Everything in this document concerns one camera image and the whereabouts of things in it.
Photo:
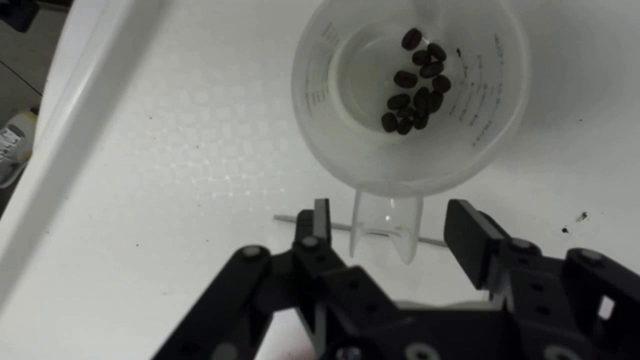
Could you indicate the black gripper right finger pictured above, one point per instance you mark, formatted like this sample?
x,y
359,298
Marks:
x,y
470,240

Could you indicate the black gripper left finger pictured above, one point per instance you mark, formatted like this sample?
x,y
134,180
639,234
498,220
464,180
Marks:
x,y
320,227

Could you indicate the white plastic tray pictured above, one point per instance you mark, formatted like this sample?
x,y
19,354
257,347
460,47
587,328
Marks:
x,y
187,166

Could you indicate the dark coffee beans pile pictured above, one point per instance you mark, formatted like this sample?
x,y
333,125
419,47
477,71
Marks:
x,y
416,101

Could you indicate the clear plastic measuring cup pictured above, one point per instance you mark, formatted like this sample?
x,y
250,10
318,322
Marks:
x,y
361,152

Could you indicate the white grey shoe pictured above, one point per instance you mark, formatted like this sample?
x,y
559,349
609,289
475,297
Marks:
x,y
13,143

